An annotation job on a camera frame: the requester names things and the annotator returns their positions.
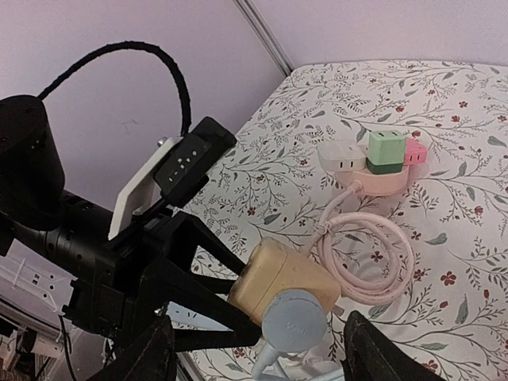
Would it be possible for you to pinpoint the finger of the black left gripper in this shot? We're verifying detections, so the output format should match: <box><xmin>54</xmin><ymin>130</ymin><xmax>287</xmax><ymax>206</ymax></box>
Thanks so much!
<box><xmin>170</xmin><ymin>212</ymin><xmax>245</xmax><ymax>275</ymax></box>
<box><xmin>138</xmin><ymin>258</ymin><xmax>261</xmax><ymax>352</ymax></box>

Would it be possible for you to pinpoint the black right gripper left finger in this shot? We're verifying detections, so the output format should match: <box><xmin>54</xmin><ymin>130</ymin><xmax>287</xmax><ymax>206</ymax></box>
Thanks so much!
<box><xmin>89</xmin><ymin>316</ymin><xmax>177</xmax><ymax>381</ymax></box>

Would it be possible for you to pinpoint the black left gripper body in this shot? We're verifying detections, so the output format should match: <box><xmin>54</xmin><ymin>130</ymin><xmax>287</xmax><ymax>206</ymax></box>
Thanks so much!
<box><xmin>61</xmin><ymin>212</ymin><xmax>206</xmax><ymax>341</ymax></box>

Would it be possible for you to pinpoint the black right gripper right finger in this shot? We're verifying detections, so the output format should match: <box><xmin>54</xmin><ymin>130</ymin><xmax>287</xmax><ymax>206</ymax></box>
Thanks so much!
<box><xmin>341</xmin><ymin>310</ymin><xmax>442</xmax><ymax>381</ymax></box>

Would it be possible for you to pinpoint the grey-blue round plug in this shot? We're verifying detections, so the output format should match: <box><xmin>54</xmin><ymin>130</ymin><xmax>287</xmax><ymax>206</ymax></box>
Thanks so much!
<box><xmin>252</xmin><ymin>289</ymin><xmax>326</xmax><ymax>380</ymax></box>

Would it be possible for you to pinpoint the beige cube socket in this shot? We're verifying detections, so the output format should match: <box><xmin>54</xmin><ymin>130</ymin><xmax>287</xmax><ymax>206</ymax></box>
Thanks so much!
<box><xmin>228</xmin><ymin>237</ymin><xmax>341</xmax><ymax>325</ymax></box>

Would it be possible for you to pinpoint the floral table mat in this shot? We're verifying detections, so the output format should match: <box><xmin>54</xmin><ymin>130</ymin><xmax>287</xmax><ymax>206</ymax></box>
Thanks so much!
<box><xmin>187</xmin><ymin>60</ymin><xmax>507</xmax><ymax>380</ymax></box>

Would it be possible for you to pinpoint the white flat adapter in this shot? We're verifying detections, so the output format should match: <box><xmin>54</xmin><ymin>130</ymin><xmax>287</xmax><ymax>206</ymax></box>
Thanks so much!
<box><xmin>317</xmin><ymin>140</ymin><xmax>366</xmax><ymax>172</ymax></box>

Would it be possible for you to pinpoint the green cube adapter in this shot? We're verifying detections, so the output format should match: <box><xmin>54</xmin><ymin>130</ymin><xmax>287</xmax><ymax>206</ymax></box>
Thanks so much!
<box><xmin>366</xmin><ymin>130</ymin><xmax>406</xmax><ymax>175</ymax></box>

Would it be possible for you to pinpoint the pink heart adapter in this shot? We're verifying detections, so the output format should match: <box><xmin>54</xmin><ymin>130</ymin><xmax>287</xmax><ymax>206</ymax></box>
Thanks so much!
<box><xmin>403</xmin><ymin>138</ymin><xmax>428</xmax><ymax>166</ymax></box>

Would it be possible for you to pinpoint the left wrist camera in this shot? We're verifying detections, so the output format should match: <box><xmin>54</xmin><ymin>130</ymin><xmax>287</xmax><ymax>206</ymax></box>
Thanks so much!
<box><xmin>108</xmin><ymin>117</ymin><xmax>237</xmax><ymax>241</ymax></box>

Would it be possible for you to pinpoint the pink coiled cable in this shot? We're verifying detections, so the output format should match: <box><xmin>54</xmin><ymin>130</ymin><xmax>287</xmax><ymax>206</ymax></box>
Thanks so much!
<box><xmin>303</xmin><ymin>179</ymin><xmax>417</xmax><ymax>306</ymax></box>

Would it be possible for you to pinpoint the left aluminium frame post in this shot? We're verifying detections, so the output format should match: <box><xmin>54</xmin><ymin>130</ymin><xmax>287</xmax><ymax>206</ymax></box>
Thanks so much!
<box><xmin>233</xmin><ymin>0</ymin><xmax>294</xmax><ymax>77</ymax></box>

